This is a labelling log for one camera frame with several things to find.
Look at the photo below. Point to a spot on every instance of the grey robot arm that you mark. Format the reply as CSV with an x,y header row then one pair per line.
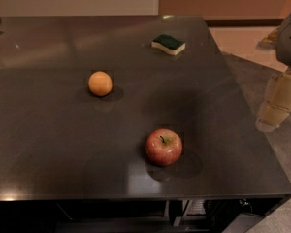
x,y
283,43

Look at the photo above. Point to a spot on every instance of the red apple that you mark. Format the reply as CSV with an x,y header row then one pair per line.
x,y
163,147

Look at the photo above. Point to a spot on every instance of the orange fruit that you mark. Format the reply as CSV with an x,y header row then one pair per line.
x,y
100,83

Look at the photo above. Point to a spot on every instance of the green and yellow sponge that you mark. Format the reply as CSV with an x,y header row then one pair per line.
x,y
168,44

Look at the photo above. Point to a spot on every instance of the dark under-table shelf frame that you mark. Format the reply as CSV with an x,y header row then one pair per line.
x,y
137,216

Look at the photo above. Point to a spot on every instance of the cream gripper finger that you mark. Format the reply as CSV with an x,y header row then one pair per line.
x,y
269,41
276,107

